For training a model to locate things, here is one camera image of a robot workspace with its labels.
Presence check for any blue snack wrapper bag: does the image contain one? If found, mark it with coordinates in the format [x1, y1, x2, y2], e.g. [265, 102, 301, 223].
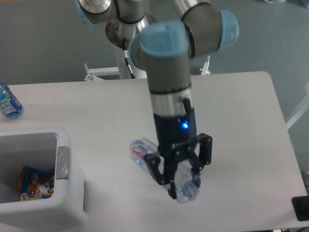
[17, 166, 55, 202]

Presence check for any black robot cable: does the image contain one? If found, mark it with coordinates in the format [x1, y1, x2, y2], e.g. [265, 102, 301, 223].
[121, 38, 136, 79]

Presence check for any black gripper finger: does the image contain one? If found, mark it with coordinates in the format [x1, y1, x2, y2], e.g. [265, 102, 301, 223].
[185, 133, 213, 174]
[144, 152, 178, 200]

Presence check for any black device at table edge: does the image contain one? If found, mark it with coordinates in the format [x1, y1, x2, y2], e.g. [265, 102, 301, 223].
[292, 196, 309, 221]

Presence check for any white frame leg right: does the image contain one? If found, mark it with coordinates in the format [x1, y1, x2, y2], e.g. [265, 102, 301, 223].
[285, 83, 309, 130]

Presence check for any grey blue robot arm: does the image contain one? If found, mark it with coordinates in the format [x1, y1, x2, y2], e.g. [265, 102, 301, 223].
[75, 0, 239, 203]

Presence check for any crushed clear plastic bottle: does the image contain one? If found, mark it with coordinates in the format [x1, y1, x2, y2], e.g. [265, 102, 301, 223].
[129, 138, 201, 203]

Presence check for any blue labelled drink bottle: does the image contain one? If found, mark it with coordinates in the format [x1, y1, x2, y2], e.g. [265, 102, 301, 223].
[0, 82, 23, 118]

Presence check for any white trash can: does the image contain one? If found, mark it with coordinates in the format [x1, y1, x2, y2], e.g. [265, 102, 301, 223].
[0, 127, 87, 232]

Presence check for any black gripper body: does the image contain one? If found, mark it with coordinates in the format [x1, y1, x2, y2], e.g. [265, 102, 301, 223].
[154, 106, 199, 167]

